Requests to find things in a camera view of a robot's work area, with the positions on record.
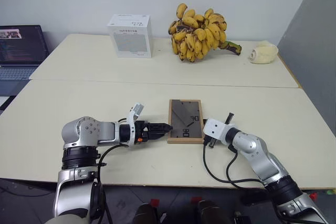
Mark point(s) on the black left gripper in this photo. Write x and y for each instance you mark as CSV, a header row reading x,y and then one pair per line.
x,y
143,130

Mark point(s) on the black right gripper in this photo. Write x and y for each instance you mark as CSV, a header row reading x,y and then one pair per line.
x,y
212,143

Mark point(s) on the wooden picture frame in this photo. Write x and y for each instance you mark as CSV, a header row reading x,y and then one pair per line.
x,y
186,121

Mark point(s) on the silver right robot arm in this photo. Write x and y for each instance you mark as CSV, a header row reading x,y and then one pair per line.
x,y
252,145

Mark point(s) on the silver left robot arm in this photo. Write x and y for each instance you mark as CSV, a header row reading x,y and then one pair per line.
x,y
86,129

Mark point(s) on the small red block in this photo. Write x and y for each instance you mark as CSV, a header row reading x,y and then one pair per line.
x,y
155,202
196,200
313,196

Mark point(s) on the dark rounded shape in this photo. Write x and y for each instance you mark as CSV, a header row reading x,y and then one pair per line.
x,y
145,214
210,212

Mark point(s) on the yellow banana bunch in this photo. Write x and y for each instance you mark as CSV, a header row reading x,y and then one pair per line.
x,y
197,35

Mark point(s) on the white printed cardboard box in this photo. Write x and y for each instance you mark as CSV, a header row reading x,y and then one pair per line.
x,y
131,37

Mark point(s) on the grey partition panel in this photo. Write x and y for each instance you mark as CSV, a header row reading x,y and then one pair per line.
x,y
309,51

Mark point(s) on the open dark laptop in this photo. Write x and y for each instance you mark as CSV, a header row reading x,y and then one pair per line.
x,y
18,51

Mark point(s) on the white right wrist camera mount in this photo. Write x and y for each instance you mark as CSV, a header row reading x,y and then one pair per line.
x,y
215,128

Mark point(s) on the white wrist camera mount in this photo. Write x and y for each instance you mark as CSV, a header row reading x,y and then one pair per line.
x,y
132,119
215,128

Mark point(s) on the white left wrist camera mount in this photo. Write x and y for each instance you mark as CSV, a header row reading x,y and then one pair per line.
x,y
132,119

